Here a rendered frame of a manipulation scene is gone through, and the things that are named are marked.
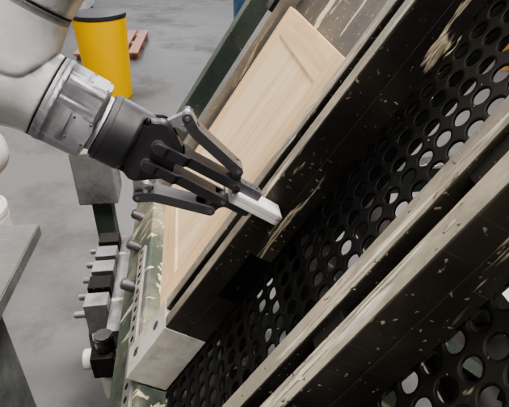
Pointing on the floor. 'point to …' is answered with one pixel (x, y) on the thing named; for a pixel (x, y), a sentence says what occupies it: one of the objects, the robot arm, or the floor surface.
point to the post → (106, 218)
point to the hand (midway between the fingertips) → (254, 203)
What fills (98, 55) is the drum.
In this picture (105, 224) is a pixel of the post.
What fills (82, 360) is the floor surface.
